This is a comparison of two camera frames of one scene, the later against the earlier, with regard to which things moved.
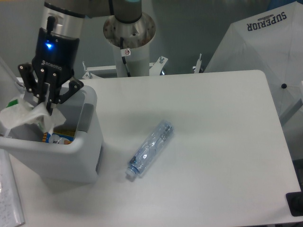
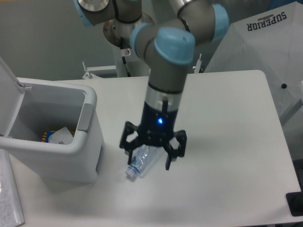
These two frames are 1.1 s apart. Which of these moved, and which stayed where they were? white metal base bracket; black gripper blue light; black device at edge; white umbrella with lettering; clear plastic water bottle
Moved: black gripper blue light
Stayed: white metal base bracket; clear plastic water bottle; white umbrella with lettering; black device at edge
